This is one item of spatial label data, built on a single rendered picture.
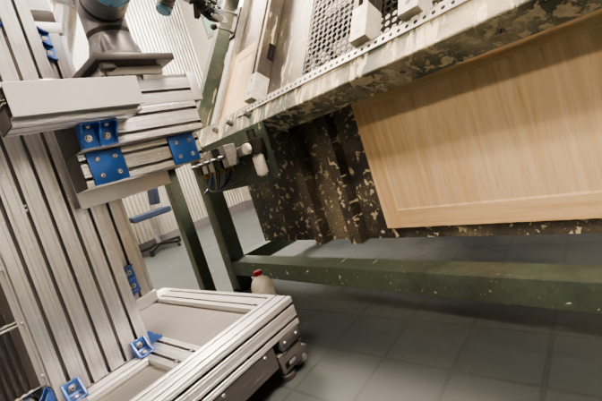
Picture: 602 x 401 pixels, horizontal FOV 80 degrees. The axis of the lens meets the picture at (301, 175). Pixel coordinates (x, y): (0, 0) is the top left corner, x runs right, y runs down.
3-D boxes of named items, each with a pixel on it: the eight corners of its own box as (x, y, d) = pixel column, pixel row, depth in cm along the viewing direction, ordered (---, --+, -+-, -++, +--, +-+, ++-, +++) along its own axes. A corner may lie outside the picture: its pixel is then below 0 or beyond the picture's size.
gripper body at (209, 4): (216, 12, 179) (193, -3, 172) (208, 20, 186) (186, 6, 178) (219, -1, 182) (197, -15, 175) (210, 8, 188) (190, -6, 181)
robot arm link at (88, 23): (126, 41, 111) (112, -3, 110) (134, 21, 100) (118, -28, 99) (83, 44, 104) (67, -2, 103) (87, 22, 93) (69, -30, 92)
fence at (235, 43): (217, 129, 185) (210, 126, 182) (249, -14, 214) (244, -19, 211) (221, 126, 181) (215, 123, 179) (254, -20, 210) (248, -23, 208)
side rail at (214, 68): (205, 143, 207) (187, 136, 200) (240, -6, 241) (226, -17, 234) (210, 141, 202) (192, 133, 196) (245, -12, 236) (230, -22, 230)
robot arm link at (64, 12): (35, 92, 137) (48, -42, 142) (42, 102, 150) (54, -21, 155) (73, 97, 142) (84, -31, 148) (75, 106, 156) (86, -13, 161)
